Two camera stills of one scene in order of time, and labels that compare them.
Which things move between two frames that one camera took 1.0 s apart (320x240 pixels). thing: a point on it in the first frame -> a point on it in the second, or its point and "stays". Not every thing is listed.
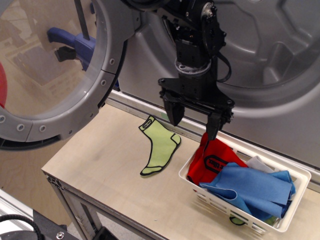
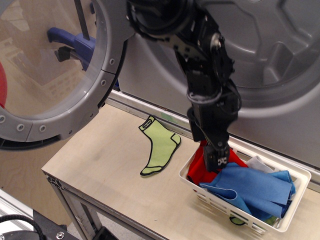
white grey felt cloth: (257, 163) stays
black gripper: (197, 87) -> (215, 109)
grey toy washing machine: (274, 50) stays
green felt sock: (164, 143) stays
